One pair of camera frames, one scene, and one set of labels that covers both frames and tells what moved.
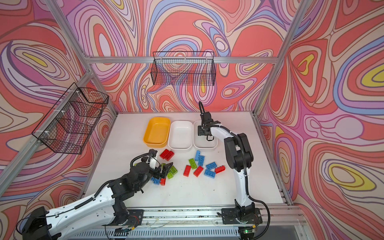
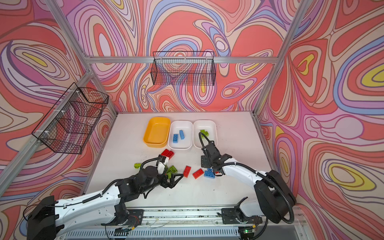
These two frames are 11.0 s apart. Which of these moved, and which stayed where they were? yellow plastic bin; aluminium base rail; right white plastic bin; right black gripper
Moved: right black gripper
Stayed: aluminium base rail; yellow plastic bin; right white plastic bin
